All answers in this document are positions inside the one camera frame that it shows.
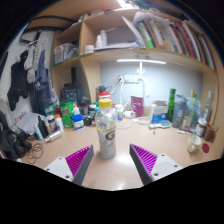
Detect magenta pouch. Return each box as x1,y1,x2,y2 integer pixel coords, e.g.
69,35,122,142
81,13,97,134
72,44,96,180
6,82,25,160
130,95,145,118

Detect white-lidded jar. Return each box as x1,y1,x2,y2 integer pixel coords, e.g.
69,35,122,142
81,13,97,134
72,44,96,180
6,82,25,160
195,117,208,137

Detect stacked green tubs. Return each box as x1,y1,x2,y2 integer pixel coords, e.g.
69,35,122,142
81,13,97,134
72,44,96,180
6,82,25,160
59,101,74,129

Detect white bottle orange cap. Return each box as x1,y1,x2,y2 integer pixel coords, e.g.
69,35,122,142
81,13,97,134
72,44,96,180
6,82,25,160
54,113,65,133

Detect small green bottle yellow cap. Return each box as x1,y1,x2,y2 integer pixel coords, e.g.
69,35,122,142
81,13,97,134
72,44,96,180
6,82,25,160
189,89,197,116

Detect black bag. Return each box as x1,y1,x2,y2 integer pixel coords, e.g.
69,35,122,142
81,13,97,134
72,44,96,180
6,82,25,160
59,83,81,104

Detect clear drink bottle yellow cap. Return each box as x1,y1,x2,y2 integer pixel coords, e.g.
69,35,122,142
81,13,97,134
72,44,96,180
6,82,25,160
94,98,118,160

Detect white wall power strip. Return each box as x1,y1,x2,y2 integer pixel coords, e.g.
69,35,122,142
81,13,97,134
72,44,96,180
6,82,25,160
118,74,141,84

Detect silver metal bottle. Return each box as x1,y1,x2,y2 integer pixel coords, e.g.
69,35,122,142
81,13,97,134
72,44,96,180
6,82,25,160
44,130,63,144

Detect white led light bar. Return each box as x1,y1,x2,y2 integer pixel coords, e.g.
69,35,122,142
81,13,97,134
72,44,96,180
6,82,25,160
116,58,168,65

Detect blue and white carton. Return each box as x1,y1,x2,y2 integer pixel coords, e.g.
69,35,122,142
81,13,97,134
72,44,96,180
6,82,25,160
149,99,169,124

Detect hanging dark clothes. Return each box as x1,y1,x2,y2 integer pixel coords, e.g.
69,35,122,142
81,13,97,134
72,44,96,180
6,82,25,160
6,43,51,113

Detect light blue hairbrush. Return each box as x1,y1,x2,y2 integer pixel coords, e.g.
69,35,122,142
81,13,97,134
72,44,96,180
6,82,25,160
148,119,172,130

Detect tall green glass bottle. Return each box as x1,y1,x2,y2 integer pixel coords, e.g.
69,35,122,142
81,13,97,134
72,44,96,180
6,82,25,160
167,87,177,123

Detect clear glass bottle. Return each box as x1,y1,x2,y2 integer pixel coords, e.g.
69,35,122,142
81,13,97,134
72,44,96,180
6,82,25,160
201,90,214,124

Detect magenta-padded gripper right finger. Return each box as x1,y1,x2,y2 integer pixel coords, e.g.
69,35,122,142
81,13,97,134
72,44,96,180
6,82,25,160
129,143,184,186

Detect red and white can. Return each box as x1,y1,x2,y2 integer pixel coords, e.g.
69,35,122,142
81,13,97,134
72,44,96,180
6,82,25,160
97,91,112,101

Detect white bottle blue cap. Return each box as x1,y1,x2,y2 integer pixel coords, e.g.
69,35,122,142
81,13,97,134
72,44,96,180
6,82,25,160
71,105,85,131

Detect brown mug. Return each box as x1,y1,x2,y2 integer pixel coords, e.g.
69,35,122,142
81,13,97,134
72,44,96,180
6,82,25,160
203,123,217,142

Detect ceiling light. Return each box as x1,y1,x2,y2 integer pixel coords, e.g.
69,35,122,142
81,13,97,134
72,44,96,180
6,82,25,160
116,0,134,9

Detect wooden shelf unit with books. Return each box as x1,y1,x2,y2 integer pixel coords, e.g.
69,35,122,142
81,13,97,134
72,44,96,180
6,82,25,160
49,3,218,101

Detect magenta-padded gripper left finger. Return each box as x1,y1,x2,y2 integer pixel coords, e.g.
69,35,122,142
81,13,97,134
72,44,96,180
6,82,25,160
44,144,95,186

